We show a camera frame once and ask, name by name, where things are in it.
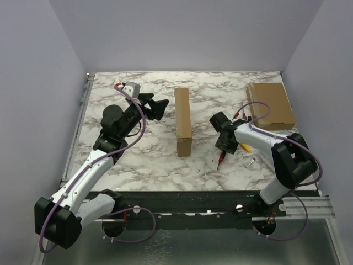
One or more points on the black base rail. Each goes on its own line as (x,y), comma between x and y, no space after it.
(192,210)

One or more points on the brown cardboard express box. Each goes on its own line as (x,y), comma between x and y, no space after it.
(183,122)

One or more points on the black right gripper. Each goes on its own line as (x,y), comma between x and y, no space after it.
(224,135)

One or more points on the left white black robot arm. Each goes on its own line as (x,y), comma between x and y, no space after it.
(61,217)

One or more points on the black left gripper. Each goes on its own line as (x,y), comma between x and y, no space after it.
(158,107)

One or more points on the small silver metal piece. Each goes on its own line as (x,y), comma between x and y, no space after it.
(250,162)

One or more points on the red black utility knife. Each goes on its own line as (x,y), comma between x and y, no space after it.
(221,158)

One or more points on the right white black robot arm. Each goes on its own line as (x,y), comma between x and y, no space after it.
(292,160)

